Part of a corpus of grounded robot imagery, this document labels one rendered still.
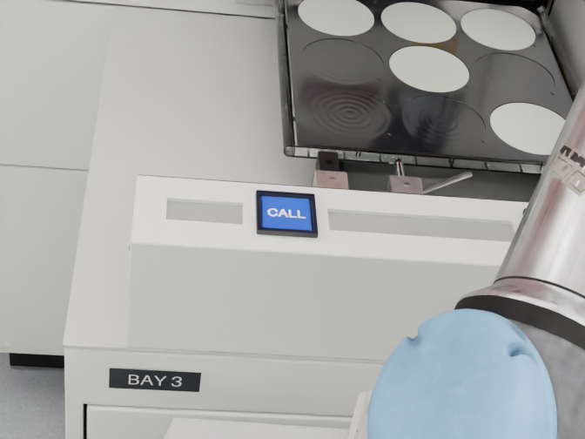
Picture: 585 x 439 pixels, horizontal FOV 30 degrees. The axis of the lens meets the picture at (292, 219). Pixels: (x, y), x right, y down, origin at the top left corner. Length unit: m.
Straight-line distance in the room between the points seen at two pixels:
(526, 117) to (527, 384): 0.76
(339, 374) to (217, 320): 0.15
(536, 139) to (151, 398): 0.53
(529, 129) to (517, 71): 0.12
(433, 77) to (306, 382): 0.44
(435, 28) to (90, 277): 0.58
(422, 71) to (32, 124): 0.63
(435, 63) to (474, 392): 0.82
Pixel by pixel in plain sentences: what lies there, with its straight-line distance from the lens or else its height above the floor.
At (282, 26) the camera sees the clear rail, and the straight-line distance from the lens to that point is 1.39.
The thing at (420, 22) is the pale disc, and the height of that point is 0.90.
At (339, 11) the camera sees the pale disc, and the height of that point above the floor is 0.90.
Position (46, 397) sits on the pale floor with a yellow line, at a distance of 2.09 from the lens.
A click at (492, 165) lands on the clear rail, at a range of 1.23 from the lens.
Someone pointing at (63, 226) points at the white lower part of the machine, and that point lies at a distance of 1.81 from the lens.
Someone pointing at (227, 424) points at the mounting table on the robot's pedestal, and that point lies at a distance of 1.02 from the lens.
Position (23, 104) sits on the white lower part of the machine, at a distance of 1.67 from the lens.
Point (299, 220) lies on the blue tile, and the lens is 1.00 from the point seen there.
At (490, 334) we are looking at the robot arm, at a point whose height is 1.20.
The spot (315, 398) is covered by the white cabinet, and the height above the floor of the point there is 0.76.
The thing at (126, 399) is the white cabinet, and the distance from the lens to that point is 1.13.
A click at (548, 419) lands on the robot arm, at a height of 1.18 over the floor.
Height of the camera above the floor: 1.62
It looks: 41 degrees down
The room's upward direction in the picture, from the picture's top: 10 degrees clockwise
